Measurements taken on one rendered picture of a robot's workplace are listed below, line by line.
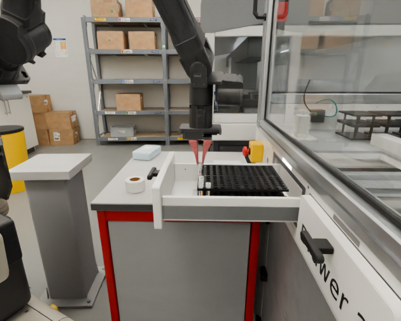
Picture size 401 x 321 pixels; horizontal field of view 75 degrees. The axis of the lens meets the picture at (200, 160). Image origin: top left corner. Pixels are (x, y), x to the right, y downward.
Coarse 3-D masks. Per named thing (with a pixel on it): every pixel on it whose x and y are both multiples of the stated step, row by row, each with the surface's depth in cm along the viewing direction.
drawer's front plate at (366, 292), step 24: (312, 216) 49; (336, 240) 40; (312, 264) 49; (336, 264) 40; (360, 264) 34; (336, 288) 40; (360, 288) 33; (384, 288) 30; (336, 312) 40; (360, 312) 33; (384, 312) 29
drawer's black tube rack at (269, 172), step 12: (216, 168) 78; (228, 168) 78; (240, 168) 78; (252, 168) 79; (264, 168) 79; (216, 180) 69; (228, 180) 69; (240, 180) 69; (252, 180) 69; (264, 180) 69; (276, 180) 69; (204, 192) 65; (216, 192) 68; (228, 192) 68; (240, 192) 65; (252, 192) 68; (264, 192) 68; (276, 192) 68
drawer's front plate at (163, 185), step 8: (168, 160) 75; (168, 168) 71; (160, 176) 64; (168, 176) 71; (160, 184) 60; (168, 184) 71; (152, 192) 58; (160, 192) 59; (168, 192) 71; (160, 200) 60; (160, 208) 60; (160, 216) 60; (160, 224) 61
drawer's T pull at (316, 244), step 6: (300, 234) 45; (306, 234) 43; (306, 240) 42; (312, 240) 42; (318, 240) 42; (324, 240) 42; (306, 246) 42; (312, 246) 40; (318, 246) 41; (324, 246) 40; (330, 246) 40; (312, 252) 40; (318, 252) 39; (324, 252) 40; (330, 252) 40; (318, 258) 38; (324, 258) 38
